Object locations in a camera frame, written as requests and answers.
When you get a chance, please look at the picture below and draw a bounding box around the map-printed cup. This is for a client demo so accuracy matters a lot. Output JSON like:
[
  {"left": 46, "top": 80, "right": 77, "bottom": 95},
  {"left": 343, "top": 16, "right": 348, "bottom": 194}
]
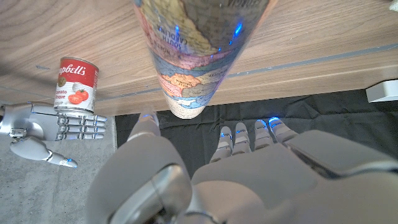
[{"left": 133, "top": 0, "right": 279, "bottom": 120}]

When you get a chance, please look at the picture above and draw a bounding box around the white power strip box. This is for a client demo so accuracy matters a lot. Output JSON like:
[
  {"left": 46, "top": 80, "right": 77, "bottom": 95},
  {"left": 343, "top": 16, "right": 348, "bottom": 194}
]
[{"left": 365, "top": 78, "right": 398, "bottom": 104}]

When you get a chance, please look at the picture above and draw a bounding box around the red white soup can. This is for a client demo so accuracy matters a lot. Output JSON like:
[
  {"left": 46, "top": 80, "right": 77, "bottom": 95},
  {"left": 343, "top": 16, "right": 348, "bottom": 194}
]
[{"left": 53, "top": 57, "right": 100, "bottom": 114}]

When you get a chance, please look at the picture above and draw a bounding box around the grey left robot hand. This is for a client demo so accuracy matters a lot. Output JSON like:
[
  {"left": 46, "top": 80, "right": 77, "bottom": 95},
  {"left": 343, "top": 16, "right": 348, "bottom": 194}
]
[{"left": 85, "top": 111, "right": 398, "bottom": 224}]

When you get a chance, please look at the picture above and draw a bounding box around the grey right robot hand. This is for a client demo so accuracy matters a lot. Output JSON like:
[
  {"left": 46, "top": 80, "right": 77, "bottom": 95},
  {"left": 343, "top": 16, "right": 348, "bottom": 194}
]
[{"left": 0, "top": 101, "right": 108, "bottom": 169}]

